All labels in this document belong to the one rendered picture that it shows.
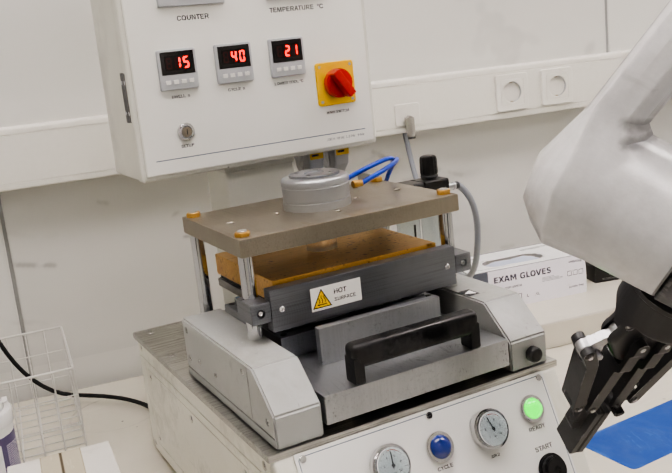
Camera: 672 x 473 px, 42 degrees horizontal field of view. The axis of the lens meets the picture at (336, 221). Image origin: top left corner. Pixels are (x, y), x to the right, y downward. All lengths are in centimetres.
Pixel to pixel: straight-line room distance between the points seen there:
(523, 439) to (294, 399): 26
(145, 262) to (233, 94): 55
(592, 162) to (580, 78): 121
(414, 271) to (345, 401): 19
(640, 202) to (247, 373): 43
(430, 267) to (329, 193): 14
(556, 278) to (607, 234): 103
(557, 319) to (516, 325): 56
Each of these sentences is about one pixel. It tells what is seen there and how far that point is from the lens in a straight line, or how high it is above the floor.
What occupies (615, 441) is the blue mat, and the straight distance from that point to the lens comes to 122.
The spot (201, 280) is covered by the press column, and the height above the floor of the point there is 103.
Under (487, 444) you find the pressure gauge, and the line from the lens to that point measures 92.
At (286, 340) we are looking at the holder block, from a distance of 93.
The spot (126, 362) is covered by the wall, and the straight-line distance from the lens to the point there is 161.
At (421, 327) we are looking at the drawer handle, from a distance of 87.
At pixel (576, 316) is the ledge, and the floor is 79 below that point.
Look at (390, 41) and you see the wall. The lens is 166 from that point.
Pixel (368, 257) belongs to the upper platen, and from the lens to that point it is 96.
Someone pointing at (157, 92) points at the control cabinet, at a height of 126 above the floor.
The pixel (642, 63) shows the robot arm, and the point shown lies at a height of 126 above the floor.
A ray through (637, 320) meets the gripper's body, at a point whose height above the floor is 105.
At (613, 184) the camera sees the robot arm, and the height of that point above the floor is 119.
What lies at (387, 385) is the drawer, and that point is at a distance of 87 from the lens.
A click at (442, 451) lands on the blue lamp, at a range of 89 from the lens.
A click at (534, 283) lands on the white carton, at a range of 160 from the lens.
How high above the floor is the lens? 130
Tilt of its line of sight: 12 degrees down
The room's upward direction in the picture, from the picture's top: 6 degrees counter-clockwise
